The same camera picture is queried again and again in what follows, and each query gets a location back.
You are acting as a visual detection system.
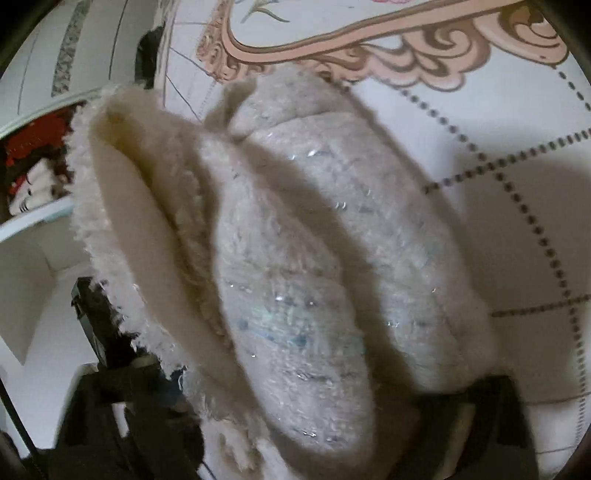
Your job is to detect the white fuzzy cardigan jacket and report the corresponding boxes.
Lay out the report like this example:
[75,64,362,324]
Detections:
[66,66,497,479]

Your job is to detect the red hanging garments in wardrobe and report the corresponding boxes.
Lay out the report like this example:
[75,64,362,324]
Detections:
[1,105,77,217]

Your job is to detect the white diamond pattern mat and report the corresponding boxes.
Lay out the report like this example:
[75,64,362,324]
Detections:
[158,1,590,479]

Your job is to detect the black jacket on bed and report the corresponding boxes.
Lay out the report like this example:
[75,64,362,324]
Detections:
[134,26,164,89]

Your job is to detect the white sliding wardrobe door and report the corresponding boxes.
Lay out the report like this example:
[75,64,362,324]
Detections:
[1,0,158,137]

